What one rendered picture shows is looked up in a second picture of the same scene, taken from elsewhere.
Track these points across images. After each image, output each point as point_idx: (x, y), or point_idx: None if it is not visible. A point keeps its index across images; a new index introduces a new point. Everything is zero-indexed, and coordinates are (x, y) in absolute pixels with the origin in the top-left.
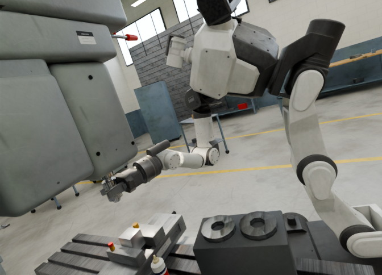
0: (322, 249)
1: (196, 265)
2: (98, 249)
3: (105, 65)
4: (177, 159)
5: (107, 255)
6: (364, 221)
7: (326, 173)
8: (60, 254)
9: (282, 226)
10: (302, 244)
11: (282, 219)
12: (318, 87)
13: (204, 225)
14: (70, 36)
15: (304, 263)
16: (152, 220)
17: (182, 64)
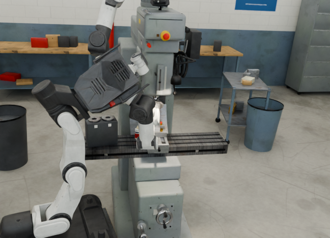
0: (81, 228)
1: (128, 143)
2: (193, 141)
3: (146, 53)
4: None
5: (182, 140)
6: (51, 205)
7: None
8: (215, 136)
9: (86, 120)
10: (94, 225)
11: (86, 122)
12: None
13: (113, 117)
14: (140, 40)
15: (85, 149)
16: (164, 141)
17: (138, 73)
